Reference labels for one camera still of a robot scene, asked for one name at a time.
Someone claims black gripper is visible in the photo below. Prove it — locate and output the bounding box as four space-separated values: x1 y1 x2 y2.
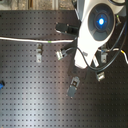
55 23 79 35

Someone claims white cable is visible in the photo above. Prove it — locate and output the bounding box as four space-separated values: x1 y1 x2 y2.
0 36 75 44

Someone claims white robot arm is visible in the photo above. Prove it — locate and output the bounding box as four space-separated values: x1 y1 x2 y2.
55 0 126 69

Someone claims right upper metal clip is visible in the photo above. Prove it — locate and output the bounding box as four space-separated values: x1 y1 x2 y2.
101 44 107 63

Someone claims right lower metal clip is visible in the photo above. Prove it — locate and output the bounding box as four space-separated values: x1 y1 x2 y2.
97 72 105 81

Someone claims black perforated breadboard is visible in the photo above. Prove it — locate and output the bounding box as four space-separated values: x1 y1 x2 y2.
0 11 128 128

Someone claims middle metal cable clip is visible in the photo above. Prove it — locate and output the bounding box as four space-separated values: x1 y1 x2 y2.
56 49 67 60

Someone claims metal cable clip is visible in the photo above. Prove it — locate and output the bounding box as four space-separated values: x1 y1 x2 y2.
36 44 42 63
56 49 67 60

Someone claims left metal cable clip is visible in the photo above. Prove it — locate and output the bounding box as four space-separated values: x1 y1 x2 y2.
36 44 42 63

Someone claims lower dark cable clip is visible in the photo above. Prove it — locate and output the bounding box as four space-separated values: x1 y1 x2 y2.
67 77 80 97

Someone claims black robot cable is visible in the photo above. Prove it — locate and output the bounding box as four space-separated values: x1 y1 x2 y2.
60 19 128 73

